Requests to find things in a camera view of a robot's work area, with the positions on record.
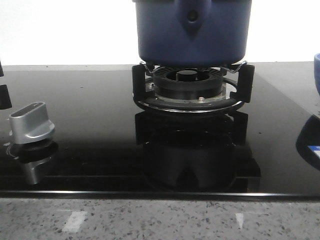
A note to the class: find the dark blue cooking pot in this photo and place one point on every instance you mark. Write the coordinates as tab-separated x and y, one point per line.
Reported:
192	33

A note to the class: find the light blue plastic bowl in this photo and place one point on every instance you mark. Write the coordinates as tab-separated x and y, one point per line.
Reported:
316	65

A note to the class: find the black gas burner head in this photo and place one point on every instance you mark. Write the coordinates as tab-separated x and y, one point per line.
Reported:
187	83

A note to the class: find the black glass gas cooktop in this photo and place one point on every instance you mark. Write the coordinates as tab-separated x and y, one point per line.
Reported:
104	146

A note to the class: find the black pan support grate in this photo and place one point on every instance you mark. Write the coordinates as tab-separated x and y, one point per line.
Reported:
236	91

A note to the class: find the silver stove control knob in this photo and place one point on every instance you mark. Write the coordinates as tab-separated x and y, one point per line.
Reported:
31	124

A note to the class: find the black left pan support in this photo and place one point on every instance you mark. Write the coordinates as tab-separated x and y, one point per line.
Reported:
5	100

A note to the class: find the blue sticker on cooktop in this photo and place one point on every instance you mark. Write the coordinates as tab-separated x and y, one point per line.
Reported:
315	149

